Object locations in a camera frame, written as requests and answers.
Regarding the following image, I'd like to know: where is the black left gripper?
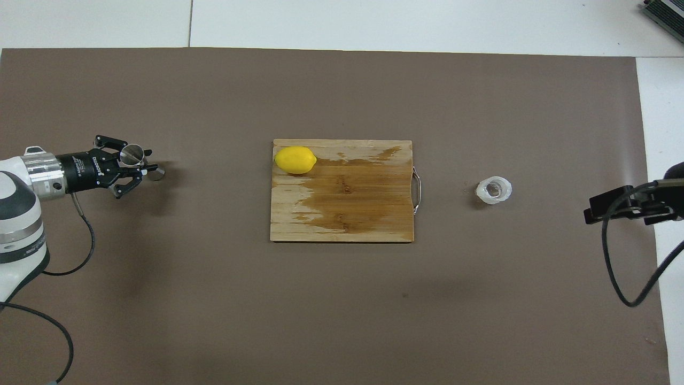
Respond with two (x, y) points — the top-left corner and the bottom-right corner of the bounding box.
(56, 135), (158, 199)

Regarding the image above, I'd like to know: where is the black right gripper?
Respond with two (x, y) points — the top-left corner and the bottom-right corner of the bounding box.
(584, 162), (684, 225)

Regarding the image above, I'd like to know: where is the steel double jigger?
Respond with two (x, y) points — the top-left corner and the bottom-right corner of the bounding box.
(119, 143), (166, 181)

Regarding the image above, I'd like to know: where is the yellow lemon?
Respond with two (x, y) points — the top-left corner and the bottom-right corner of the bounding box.
(274, 146), (317, 175)

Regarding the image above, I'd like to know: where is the grey ribbed device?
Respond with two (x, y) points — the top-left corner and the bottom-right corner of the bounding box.
(641, 0), (684, 30)

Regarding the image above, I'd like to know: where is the wooden cutting board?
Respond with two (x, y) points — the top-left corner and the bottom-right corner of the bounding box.
(270, 139), (423, 244)

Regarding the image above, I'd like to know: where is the brown table mat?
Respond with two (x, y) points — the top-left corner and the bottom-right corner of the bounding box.
(0, 47), (671, 385)

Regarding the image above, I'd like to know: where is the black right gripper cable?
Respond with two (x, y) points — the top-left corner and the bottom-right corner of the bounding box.
(601, 179), (684, 308)

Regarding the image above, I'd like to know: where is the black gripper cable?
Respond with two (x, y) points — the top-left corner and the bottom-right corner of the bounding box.
(0, 192), (97, 385)
(601, 179), (684, 308)

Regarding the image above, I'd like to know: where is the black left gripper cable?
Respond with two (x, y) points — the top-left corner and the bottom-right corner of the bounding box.
(0, 192), (97, 385)

